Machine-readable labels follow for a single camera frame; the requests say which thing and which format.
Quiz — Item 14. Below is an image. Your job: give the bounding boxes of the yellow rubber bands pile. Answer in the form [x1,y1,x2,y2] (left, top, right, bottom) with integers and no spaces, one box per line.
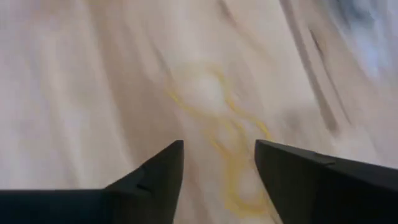
[166,63,274,218]

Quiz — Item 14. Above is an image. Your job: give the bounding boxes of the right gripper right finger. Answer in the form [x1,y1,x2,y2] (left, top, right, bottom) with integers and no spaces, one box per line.
[254,139,398,224]

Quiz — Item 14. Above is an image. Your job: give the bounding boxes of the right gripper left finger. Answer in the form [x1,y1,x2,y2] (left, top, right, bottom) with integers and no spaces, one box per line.
[0,139,185,224]

